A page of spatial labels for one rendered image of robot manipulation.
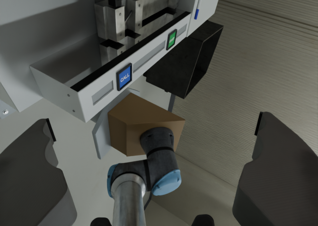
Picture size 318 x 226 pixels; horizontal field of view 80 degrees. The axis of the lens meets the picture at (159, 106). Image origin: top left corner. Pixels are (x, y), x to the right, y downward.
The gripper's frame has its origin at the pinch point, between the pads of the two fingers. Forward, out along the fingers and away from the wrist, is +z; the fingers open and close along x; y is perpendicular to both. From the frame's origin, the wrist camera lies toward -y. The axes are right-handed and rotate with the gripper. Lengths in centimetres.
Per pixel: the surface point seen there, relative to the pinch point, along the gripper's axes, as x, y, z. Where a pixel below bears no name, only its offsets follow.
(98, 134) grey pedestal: -25, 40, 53
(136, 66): -5.7, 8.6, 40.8
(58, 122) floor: -91, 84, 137
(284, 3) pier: 169, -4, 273
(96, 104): -13.9, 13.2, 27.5
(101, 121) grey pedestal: -23, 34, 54
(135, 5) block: -5.1, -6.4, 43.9
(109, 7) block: -10.4, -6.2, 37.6
